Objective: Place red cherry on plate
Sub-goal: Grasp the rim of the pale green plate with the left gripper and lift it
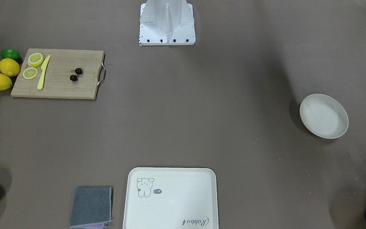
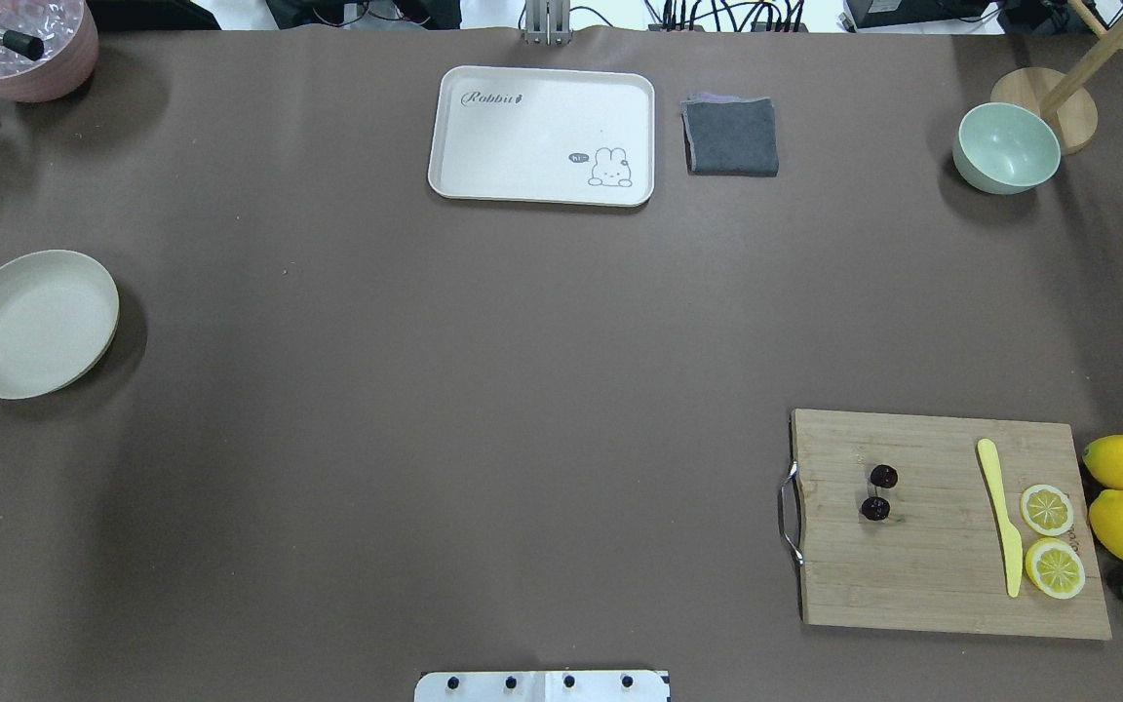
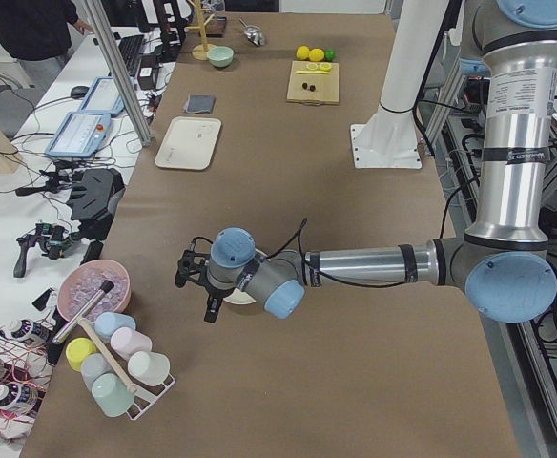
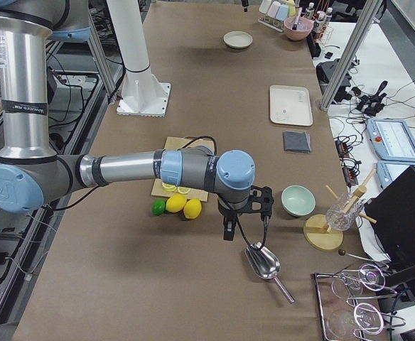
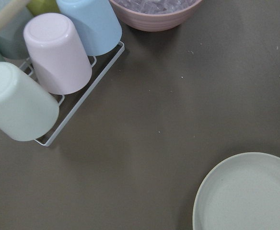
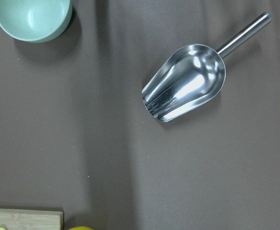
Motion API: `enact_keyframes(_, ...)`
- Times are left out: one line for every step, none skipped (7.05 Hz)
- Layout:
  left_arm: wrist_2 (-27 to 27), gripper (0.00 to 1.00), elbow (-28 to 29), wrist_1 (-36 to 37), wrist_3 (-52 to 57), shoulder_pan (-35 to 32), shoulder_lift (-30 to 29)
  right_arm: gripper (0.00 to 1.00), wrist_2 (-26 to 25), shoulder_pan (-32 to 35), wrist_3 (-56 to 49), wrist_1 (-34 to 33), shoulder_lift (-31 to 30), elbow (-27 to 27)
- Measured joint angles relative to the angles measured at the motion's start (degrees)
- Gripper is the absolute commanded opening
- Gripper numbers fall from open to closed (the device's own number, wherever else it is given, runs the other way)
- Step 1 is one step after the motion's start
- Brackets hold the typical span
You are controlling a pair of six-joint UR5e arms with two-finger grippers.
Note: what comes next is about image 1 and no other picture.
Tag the cream round plate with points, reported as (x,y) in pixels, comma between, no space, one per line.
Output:
(324,116)

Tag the dark cherry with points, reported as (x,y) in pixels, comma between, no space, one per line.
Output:
(78,71)
(73,78)

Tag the cream rabbit tray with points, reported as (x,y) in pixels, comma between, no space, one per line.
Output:
(171,198)

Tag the grey folded cloth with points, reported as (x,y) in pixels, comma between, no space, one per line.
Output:
(92,207)

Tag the yellow plastic knife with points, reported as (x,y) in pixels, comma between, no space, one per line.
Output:
(44,65)

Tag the bamboo cutting board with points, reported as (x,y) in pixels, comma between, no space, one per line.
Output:
(62,64)

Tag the lemon slice upper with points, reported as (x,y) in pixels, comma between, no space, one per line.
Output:
(35,60)

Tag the lemon slice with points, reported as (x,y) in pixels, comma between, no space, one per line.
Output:
(35,60)
(30,73)

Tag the lemon slice lower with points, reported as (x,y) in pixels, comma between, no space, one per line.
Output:
(30,73)

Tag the yellow lemon upper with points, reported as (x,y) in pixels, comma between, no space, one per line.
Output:
(9,67)

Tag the green lime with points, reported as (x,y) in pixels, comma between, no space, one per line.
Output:
(10,53)

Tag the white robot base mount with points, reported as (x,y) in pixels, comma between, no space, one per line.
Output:
(166,22)

